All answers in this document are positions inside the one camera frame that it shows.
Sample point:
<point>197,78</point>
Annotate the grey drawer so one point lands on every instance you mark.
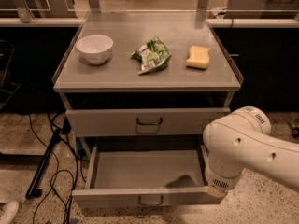
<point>145,174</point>
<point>131,122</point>

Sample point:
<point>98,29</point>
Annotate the white shoe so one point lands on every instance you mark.
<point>8,211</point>

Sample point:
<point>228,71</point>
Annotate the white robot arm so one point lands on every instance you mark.
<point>242,140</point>

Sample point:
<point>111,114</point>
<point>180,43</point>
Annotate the green chip bag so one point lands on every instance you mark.
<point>153,56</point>

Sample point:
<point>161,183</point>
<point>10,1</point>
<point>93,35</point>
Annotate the black floor stand bar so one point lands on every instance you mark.
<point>33,191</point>

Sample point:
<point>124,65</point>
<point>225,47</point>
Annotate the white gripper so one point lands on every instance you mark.
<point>221,182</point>

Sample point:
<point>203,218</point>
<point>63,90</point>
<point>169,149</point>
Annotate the white counter ledge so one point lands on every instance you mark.
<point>215,23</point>

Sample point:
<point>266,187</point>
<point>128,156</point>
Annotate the grey drawer cabinet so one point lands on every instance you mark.
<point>167,74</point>

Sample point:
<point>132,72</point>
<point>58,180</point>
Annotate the yellow sponge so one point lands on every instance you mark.
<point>198,57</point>

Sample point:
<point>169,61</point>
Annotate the white ceramic bowl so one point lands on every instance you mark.
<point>95,49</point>

